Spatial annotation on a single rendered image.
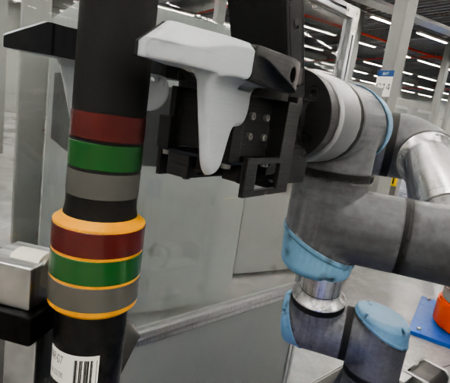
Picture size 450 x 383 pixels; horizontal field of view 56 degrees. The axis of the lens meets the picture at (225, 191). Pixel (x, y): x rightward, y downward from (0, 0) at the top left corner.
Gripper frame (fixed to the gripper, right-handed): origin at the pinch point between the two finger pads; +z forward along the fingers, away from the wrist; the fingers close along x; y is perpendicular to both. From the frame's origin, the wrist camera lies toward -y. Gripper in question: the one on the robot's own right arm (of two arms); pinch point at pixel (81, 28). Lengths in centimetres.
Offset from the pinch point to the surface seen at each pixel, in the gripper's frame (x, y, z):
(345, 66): 46, -18, -140
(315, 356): 78, 166, -260
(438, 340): 15, 163, -362
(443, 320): 17, 154, -386
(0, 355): 17.5, 26.5, -6.0
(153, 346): 59, 72, -71
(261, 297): 51, 67, -115
